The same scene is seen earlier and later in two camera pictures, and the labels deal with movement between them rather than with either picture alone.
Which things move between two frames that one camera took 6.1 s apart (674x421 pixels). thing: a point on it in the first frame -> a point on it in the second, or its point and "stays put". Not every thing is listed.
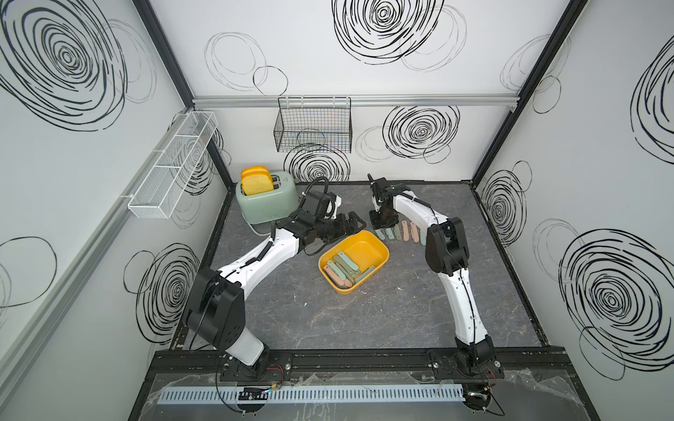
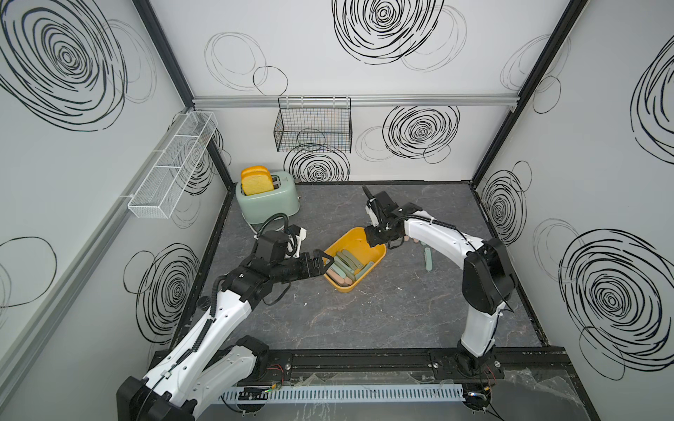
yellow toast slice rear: (255, 167) stays put
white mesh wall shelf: (161, 189) stays put
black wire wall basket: (314, 124) stays put
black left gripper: (341, 231) -> (317, 269)
